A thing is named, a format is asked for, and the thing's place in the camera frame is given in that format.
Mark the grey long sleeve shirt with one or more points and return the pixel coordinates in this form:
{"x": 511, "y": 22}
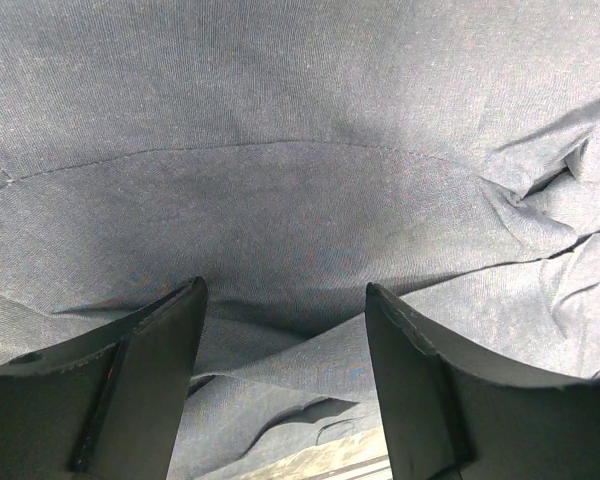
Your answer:
{"x": 290, "y": 153}

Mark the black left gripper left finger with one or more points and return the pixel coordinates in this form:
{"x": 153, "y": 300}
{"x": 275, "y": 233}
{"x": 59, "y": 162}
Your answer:
{"x": 106, "y": 404}

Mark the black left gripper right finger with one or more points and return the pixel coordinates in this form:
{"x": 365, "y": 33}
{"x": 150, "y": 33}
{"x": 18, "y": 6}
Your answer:
{"x": 452, "y": 409}

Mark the aluminium frame rail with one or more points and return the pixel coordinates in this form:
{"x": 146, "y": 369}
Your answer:
{"x": 363, "y": 456}

